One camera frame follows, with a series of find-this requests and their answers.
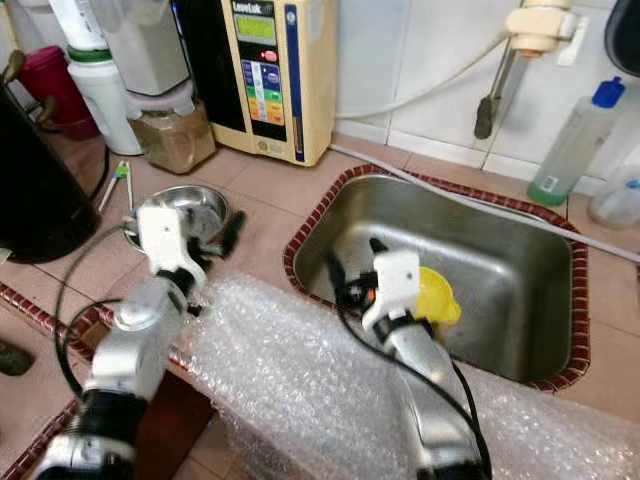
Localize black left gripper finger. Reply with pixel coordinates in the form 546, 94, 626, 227
219, 209, 249, 258

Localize stainless steel bowl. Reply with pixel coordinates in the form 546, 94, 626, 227
125, 185, 229, 251

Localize white pipe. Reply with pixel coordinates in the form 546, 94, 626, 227
328, 143, 640, 266

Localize clear jar with brown contents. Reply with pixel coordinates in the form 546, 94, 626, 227
130, 80, 218, 175

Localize clear bubble wrap sheet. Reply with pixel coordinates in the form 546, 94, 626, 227
175, 270, 640, 480

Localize small green white tongs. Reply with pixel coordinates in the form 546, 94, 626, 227
97, 160, 133, 213

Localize stainless steel sink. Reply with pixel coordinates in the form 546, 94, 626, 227
295, 175, 576, 381

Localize beige water ionizer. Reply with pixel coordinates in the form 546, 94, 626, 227
175, 0, 338, 166

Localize black electric kettle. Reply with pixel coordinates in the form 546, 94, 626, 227
0, 85, 103, 264

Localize white water filter canister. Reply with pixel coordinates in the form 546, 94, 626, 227
50, 0, 143, 156

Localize metal faucet spout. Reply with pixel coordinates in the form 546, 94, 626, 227
475, 40, 526, 141

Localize clear soap bottle blue cap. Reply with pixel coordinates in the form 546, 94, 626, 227
527, 77, 626, 208

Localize dark green cylinder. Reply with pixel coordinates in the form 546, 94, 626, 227
0, 342, 36, 377

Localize maroon plastic cup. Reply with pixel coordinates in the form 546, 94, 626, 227
15, 45, 101, 141

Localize beige faucet diverter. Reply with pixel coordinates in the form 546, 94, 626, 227
505, 5, 586, 58

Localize dark blue basin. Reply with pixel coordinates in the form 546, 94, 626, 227
605, 0, 640, 76

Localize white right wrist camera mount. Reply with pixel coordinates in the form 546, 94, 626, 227
360, 250, 421, 331

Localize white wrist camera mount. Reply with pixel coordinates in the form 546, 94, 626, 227
360, 250, 421, 331
138, 205, 206, 289

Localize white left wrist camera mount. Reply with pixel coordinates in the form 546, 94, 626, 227
138, 205, 206, 289

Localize beige ionizer hose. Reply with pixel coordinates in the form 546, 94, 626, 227
330, 30, 511, 121

